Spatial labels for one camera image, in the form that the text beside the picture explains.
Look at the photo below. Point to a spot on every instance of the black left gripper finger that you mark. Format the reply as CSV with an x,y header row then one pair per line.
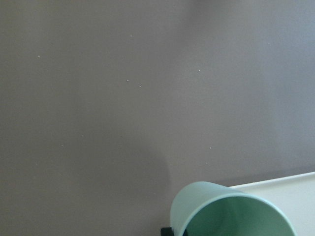
x,y
167,231

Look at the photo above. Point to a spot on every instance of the green plastic cup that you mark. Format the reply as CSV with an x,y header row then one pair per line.
x,y
209,209

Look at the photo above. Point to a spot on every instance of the cream plastic tray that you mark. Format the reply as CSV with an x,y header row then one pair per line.
x,y
293,195

